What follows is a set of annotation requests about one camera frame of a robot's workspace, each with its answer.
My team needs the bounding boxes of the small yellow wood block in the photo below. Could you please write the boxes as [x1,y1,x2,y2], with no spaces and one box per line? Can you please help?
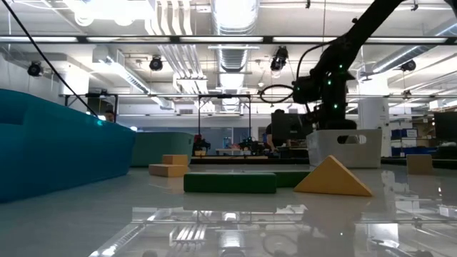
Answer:
[161,153,189,167]

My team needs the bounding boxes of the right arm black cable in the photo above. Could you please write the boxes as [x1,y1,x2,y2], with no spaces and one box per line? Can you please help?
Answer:
[258,84,295,105]

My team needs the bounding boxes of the black ceiling spotlight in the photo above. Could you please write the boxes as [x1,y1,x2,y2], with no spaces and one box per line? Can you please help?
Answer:
[27,61,44,78]
[149,56,164,72]
[399,59,417,73]
[269,46,289,72]

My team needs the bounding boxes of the white plastic bin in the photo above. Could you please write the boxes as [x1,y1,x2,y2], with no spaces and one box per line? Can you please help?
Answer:
[306,128,383,170]

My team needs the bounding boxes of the natural wood arch block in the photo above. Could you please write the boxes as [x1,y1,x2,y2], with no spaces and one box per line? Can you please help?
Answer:
[406,153,434,176]

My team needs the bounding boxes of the black overhead frame beam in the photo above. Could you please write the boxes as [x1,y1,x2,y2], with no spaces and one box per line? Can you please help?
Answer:
[0,35,457,45]

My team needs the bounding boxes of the blue plastic bin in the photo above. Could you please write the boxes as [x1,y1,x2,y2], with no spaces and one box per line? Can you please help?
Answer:
[0,89,137,204]

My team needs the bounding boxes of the black hanging cable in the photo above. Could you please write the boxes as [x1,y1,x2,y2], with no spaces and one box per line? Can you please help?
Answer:
[0,0,99,117]

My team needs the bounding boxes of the yellow wood triangle block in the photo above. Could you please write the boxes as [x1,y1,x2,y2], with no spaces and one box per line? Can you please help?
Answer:
[293,154,374,198]

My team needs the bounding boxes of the teal plastic bin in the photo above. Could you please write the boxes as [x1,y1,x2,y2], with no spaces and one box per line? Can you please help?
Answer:
[129,131,196,168]

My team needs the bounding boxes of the green rectangular wood block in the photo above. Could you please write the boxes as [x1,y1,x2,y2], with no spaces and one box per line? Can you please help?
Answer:
[274,170,312,189]
[183,172,278,195]

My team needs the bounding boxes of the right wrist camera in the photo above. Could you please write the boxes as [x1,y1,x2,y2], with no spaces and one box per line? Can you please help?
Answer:
[291,76,321,105]

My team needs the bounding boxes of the black background station frame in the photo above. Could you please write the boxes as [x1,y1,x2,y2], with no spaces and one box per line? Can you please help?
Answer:
[64,93,119,124]
[197,94,252,158]

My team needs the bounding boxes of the blue storage boxes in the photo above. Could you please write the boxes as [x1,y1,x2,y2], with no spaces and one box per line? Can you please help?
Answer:
[390,128,419,139]

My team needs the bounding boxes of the black monitor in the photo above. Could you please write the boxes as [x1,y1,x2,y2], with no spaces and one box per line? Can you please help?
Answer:
[271,111,315,142]
[433,111,457,142]

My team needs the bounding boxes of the natural wood rectangular block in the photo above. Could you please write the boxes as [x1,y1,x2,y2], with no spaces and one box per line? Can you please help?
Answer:
[148,163,189,178]

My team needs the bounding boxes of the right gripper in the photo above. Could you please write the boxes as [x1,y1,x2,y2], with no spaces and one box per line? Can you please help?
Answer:
[313,101,358,131]

